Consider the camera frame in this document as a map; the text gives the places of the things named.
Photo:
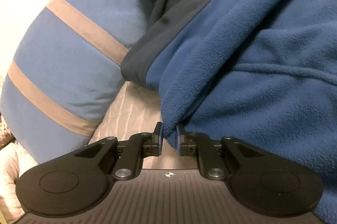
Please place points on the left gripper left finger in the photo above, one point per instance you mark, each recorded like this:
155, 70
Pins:
133, 151

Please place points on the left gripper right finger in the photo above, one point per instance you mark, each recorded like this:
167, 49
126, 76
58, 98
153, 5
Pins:
200, 145

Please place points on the blue fleece zip jacket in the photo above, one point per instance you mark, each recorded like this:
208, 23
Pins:
263, 71

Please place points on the grey quilted bed cover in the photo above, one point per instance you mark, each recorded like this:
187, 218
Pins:
134, 110

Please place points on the left blue striped pillow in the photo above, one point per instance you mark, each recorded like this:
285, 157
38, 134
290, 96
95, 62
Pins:
66, 72

